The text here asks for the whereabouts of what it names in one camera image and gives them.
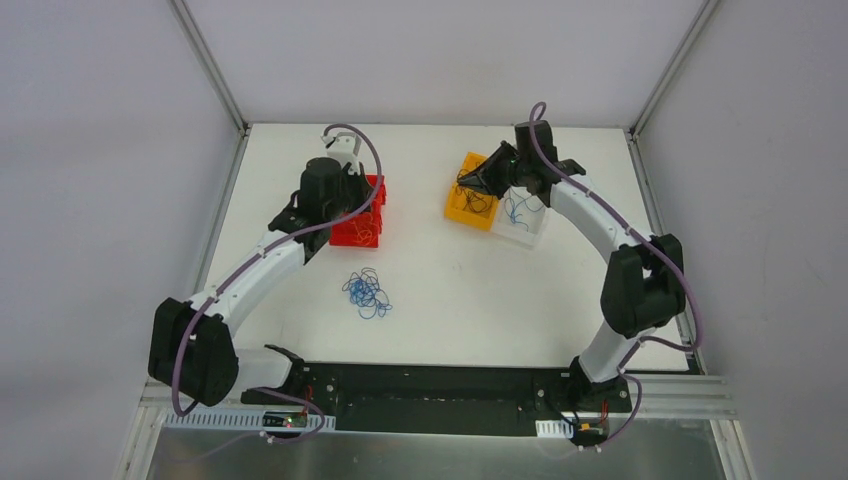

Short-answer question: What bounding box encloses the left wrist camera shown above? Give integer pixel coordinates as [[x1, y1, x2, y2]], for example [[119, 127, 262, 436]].
[[321, 132, 362, 175]]

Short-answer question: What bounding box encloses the white cable duct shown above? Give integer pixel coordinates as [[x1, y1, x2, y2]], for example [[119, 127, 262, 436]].
[[535, 420, 574, 439], [163, 408, 336, 433]]

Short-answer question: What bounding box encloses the purple thin cable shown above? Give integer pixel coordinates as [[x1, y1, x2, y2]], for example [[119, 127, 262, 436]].
[[459, 185, 498, 217]]

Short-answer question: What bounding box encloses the yellow plastic bin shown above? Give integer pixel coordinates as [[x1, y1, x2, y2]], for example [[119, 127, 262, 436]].
[[444, 152, 499, 232]]

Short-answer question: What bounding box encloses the right aluminium frame post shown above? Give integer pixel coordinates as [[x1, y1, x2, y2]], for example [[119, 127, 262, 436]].
[[629, 0, 722, 138]]

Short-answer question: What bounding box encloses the aluminium frame post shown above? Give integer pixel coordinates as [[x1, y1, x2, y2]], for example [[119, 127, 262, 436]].
[[168, 0, 249, 137], [629, 0, 722, 138]]

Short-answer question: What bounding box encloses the cable bundle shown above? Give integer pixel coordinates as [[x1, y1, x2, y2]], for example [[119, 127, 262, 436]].
[[341, 267, 393, 321]]

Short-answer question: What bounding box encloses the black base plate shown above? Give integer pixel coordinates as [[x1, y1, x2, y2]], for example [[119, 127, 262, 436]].
[[277, 359, 632, 437]]

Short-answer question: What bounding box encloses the left aluminium frame post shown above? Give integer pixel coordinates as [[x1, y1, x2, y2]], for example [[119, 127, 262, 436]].
[[168, 0, 249, 137]]

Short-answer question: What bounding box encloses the blue thin cable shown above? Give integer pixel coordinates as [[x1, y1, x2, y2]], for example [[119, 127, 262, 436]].
[[503, 188, 546, 233]]

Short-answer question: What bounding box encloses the right white cable duct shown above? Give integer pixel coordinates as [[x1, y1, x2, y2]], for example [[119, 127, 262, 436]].
[[535, 420, 574, 439]]

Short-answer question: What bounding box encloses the red plastic bin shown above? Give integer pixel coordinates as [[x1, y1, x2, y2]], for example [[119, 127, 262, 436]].
[[329, 185, 386, 249]]

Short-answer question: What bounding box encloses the white translucent plastic bin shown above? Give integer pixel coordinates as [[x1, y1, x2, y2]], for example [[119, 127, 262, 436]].
[[490, 188, 547, 249]]

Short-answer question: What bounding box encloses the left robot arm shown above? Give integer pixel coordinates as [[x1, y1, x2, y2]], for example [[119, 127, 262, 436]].
[[148, 157, 374, 406]]

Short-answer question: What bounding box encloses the left white cable duct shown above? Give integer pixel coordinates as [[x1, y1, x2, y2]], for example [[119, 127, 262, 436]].
[[163, 408, 336, 433]]

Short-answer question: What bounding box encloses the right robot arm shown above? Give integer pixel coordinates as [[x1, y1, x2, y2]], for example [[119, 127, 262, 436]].
[[457, 121, 687, 410]]

